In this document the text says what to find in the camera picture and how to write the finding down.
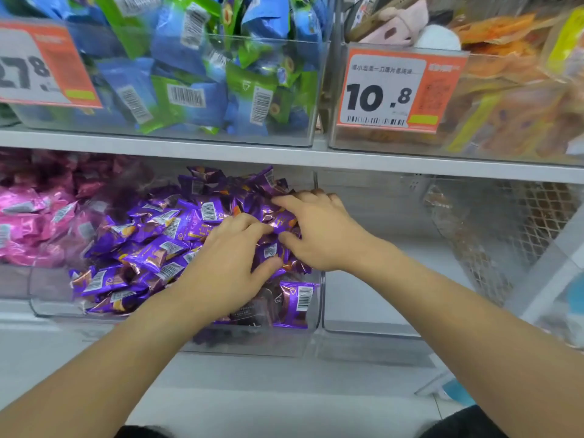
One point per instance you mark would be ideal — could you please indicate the pile of purple packets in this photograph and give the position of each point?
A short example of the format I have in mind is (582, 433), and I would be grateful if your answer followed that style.
(155, 250)

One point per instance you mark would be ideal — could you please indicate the person's left forearm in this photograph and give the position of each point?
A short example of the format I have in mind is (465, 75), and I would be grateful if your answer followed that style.
(100, 374)

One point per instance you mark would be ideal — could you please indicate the metal mesh basket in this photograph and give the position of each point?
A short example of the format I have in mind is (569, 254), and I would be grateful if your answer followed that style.
(511, 223)

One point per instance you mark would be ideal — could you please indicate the white metal shelf post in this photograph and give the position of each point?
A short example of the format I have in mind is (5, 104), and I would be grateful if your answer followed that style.
(543, 278)

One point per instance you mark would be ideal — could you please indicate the orange white price tag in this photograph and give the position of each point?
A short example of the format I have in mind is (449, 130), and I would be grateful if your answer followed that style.
(41, 68)
(388, 93)

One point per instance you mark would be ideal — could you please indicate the blue white item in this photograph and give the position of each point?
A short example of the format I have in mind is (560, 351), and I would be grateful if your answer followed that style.
(456, 391)

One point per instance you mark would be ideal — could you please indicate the purple snack packet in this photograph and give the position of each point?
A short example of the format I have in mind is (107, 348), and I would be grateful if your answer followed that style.
(270, 250)
(282, 222)

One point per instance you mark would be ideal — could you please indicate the person's right thumb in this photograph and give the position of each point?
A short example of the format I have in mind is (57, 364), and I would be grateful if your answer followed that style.
(296, 246)

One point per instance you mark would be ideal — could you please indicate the pile of orange packets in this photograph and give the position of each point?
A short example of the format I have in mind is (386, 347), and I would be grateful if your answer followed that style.
(515, 100)

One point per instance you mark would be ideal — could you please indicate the person's left hand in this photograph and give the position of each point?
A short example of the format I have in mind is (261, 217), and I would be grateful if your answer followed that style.
(219, 269)

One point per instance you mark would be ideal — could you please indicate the person's right forearm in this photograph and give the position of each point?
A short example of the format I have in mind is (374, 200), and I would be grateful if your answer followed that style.
(479, 342)

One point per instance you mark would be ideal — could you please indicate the person's left thumb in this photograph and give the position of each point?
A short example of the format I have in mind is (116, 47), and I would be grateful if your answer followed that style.
(267, 272)

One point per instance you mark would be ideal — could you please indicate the pile of blue green packets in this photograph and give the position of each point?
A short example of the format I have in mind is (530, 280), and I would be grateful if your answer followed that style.
(191, 77)

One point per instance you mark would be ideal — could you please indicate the pink plush item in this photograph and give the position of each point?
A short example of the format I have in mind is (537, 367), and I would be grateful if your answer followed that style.
(401, 22)

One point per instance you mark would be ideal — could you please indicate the white shelf board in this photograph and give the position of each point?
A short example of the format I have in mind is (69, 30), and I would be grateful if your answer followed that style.
(273, 155)
(273, 396)

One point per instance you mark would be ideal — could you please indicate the white round item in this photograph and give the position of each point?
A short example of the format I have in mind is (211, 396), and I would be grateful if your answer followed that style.
(438, 40)

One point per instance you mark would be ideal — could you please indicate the empty clear plastic bin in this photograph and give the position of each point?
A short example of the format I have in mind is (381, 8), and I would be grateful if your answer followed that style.
(388, 310)

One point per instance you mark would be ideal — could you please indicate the person's right hand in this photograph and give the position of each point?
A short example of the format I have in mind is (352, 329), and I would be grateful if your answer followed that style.
(333, 237)

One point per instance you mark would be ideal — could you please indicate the pile of pink packets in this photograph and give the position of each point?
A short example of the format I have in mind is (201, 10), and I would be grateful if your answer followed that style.
(32, 218)

